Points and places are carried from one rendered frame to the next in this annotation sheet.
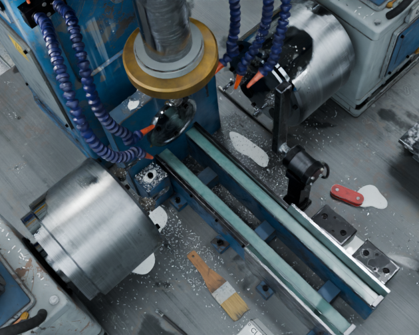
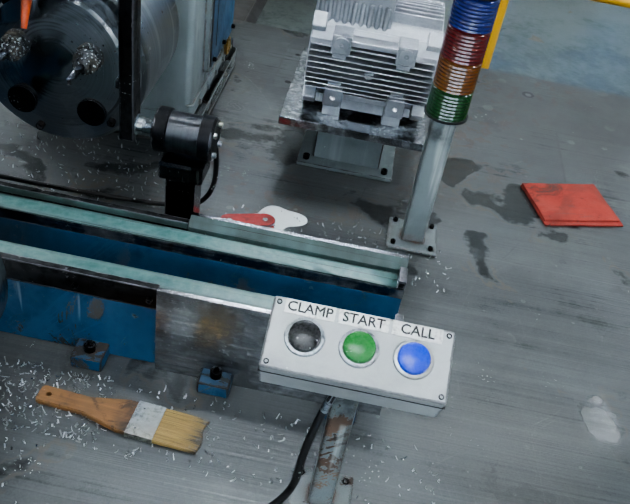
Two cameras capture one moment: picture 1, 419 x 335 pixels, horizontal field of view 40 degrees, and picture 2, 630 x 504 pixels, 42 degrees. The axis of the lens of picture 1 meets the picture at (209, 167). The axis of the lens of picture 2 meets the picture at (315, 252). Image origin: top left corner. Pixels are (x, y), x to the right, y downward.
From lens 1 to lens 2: 0.74 m
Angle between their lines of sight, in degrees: 40
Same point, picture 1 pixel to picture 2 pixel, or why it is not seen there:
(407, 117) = (258, 130)
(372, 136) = (229, 158)
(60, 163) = not seen: outside the picture
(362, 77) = (189, 51)
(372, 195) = (279, 215)
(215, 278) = (115, 407)
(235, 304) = (179, 425)
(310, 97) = (148, 39)
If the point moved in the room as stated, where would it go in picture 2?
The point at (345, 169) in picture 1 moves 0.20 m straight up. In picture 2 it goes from (221, 200) to (230, 91)
